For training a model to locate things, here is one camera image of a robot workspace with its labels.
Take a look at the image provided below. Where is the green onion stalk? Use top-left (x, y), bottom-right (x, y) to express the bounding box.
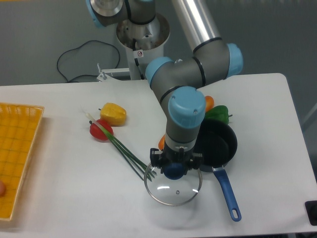
top-left (85, 113), bottom-right (156, 181)

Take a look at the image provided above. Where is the black cable on floor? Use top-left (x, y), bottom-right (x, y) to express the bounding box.
top-left (56, 40), bottom-right (121, 83)

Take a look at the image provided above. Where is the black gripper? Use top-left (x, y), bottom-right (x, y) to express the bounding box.
top-left (150, 145), bottom-right (203, 174)

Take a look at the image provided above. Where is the blue saucepan with handle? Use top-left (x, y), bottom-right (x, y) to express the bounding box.
top-left (194, 119), bottom-right (242, 222)

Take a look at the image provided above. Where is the yellow toy bell pepper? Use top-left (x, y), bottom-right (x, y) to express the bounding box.
top-left (100, 103), bottom-right (127, 126)

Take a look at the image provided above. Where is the black object at table edge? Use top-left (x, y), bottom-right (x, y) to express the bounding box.
top-left (305, 200), bottom-right (317, 226)

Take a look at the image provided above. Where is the glass lid blue knob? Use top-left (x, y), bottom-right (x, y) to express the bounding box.
top-left (144, 164), bottom-right (203, 206)

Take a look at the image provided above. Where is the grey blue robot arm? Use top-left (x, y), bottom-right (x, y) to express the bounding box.
top-left (86, 0), bottom-right (243, 179)

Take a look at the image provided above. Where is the yellow plastic basket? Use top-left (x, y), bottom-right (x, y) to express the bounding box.
top-left (0, 103), bottom-right (45, 221)

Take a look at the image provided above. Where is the green toy bell pepper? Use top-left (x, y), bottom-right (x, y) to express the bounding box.
top-left (205, 105), bottom-right (232, 124)

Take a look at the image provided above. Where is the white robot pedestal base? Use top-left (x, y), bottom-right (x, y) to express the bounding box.
top-left (116, 13), bottom-right (170, 80)

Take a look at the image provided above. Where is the toy baguette bread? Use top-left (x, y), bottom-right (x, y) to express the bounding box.
top-left (158, 95), bottom-right (214, 150)

